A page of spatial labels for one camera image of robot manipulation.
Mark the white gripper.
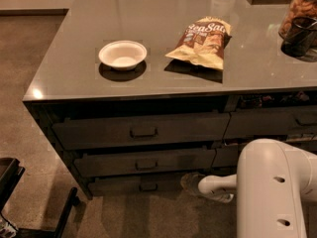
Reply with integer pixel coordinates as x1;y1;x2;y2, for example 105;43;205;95
180;173;204;195

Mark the drawer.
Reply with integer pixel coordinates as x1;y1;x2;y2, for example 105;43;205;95
212;140;317;168
53;113;230;150
74;146;216;178
88;172;183;196
224;105;317;139

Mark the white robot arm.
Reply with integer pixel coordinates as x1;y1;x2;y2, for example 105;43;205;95
180;139;317;238

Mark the dark counter cabinet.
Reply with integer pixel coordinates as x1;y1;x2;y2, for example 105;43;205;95
24;0;317;197

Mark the sea salt chips bag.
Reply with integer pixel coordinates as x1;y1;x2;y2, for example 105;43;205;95
166;17;231;70

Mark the white paper bowl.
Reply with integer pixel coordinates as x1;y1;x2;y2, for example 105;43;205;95
98;41;148;70

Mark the black mesh cup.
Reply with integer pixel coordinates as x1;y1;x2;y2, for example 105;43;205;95
281;17;317;58

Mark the glass snack jar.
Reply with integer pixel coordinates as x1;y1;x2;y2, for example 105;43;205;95
278;0;317;38

